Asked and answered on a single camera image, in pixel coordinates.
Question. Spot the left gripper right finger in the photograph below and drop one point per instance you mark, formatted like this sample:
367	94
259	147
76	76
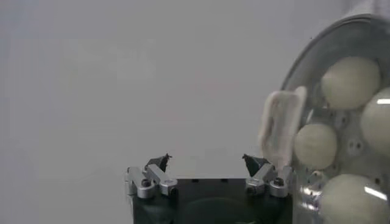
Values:
265	179

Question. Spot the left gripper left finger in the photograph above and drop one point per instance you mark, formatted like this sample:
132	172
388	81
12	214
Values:
155	178

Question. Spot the stainless steel steamer basket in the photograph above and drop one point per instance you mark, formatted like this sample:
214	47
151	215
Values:
350	144

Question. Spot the white steamed baozi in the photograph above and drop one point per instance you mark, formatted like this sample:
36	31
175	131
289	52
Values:
315	146
350	201
350	82
377	121

